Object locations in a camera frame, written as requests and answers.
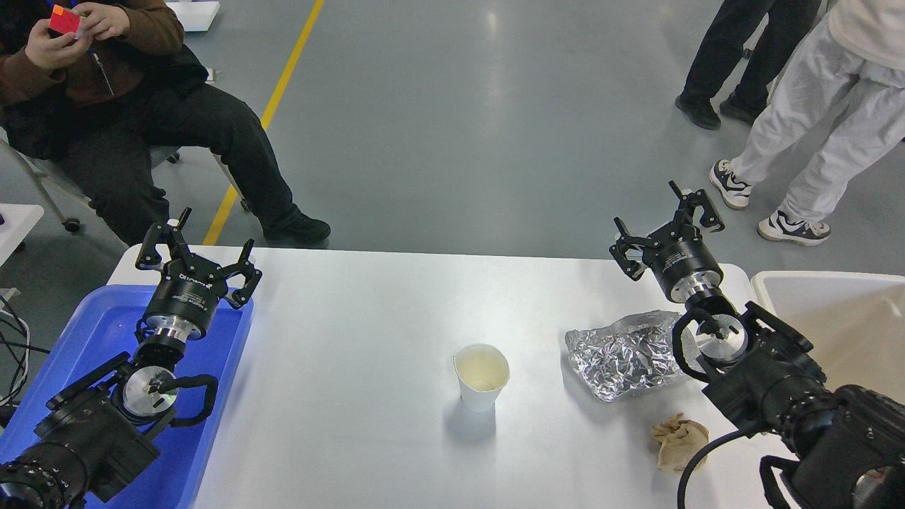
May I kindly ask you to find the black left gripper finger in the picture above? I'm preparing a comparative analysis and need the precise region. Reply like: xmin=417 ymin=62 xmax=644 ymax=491
xmin=135 ymin=207 xmax=193 ymax=273
xmin=212 ymin=239 xmax=262 ymax=309

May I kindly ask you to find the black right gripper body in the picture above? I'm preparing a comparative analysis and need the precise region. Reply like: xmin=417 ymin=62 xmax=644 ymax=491
xmin=644 ymin=225 xmax=723 ymax=304

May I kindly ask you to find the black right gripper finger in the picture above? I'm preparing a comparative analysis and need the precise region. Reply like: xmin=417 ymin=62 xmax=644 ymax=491
xmin=668 ymin=180 xmax=726 ymax=233
xmin=609 ymin=217 xmax=662 ymax=281

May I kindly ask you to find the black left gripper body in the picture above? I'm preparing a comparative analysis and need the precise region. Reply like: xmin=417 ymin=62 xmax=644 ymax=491
xmin=136 ymin=257 xmax=237 ymax=341

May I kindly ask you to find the white paper cup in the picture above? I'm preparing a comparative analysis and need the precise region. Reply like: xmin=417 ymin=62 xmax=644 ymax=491
xmin=452 ymin=344 xmax=510 ymax=412

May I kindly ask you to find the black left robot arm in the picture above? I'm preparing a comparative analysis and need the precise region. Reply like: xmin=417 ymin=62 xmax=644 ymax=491
xmin=2 ymin=209 xmax=262 ymax=508

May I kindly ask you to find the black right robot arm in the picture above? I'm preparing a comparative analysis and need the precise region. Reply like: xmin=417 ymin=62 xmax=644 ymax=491
xmin=609 ymin=182 xmax=904 ymax=508

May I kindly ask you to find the crumpled aluminium foil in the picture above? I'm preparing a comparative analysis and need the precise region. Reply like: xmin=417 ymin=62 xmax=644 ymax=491
xmin=564 ymin=310 xmax=689 ymax=403

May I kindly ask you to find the blue plastic tray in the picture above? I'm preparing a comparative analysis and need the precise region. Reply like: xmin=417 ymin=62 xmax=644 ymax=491
xmin=1 ymin=286 xmax=255 ymax=508

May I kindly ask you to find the grey office chair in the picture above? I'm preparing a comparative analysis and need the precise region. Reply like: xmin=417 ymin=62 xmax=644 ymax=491
xmin=2 ymin=127 xmax=251 ymax=235

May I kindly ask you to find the white side table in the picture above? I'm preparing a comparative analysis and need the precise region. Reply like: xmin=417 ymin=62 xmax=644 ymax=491
xmin=0 ymin=203 xmax=45 ymax=265

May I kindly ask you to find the person in black trousers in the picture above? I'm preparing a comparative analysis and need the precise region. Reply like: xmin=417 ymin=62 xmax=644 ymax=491
xmin=675 ymin=0 xmax=822 ymax=131

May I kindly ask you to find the crumpled brown paper ball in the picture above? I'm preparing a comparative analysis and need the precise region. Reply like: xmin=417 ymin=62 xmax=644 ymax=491
xmin=650 ymin=413 xmax=710 ymax=474

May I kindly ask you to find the beige plastic bin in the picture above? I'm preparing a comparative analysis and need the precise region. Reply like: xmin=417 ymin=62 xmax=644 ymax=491
xmin=751 ymin=271 xmax=904 ymax=403

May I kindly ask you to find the seated person brown sweater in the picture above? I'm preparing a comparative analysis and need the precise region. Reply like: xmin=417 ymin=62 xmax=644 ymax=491
xmin=1 ymin=1 xmax=331 ymax=246

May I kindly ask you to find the person in white clothes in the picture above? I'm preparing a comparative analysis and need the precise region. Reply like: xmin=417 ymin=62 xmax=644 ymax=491
xmin=708 ymin=1 xmax=904 ymax=246

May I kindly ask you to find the white box on floor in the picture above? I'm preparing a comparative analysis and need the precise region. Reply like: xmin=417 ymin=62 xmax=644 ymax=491
xmin=167 ymin=1 xmax=221 ymax=33

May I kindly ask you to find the colourful puzzle cube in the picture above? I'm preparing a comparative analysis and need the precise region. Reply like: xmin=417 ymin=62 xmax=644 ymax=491
xmin=48 ymin=3 xmax=85 ymax=39

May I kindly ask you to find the black cables bundle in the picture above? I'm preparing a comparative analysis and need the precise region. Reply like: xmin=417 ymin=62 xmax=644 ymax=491
xmin=0 ymin=293 xmax=52 ymax=411

